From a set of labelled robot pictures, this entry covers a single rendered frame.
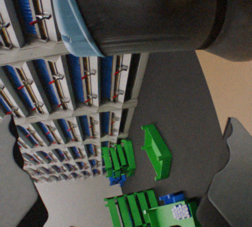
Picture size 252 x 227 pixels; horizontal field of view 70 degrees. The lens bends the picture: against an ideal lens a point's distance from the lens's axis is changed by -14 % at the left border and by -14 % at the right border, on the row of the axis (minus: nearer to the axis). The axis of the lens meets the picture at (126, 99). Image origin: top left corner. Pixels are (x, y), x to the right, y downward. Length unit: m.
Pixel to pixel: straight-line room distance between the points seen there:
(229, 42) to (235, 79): 0.11
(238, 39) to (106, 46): 0.17
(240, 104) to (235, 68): 0.06
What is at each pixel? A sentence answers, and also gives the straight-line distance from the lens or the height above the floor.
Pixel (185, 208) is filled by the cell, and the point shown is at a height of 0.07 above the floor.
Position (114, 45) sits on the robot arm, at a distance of 0.22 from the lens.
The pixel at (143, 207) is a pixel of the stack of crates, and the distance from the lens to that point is 1.67.
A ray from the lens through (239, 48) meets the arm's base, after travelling 0.30.
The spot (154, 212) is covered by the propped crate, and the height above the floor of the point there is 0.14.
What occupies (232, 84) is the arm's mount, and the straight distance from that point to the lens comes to 0.38.
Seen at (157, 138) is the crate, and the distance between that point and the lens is 1.23.
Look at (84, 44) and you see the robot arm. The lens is 0.22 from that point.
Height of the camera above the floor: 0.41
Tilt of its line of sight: 11 degrees down
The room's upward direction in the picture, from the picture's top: 99 degrees counter-clockwise
